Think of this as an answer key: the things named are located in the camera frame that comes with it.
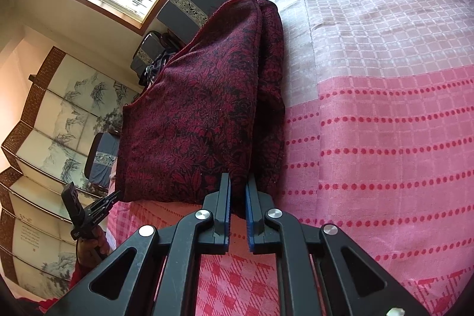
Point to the maroon patterned sweater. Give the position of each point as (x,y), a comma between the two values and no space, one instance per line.
(200,108)

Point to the person's left hand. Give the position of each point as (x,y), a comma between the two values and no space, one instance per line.
(90,251)

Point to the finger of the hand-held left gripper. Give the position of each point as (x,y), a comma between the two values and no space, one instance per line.
(102,210)
(107,198)

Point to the person's left forearm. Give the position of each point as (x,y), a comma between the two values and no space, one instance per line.
(68,286)

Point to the pink checked blanket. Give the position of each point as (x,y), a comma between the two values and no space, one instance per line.
(377,123)

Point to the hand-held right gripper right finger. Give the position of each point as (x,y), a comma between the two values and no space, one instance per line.
(250,216)

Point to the painted folding screen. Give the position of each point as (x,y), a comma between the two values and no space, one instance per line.
(48,138)

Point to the dark armchair with blue cushion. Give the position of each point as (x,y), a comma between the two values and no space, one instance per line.
(102,160)
(146,51)

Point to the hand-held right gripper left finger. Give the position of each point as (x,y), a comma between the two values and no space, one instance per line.
(226,216)

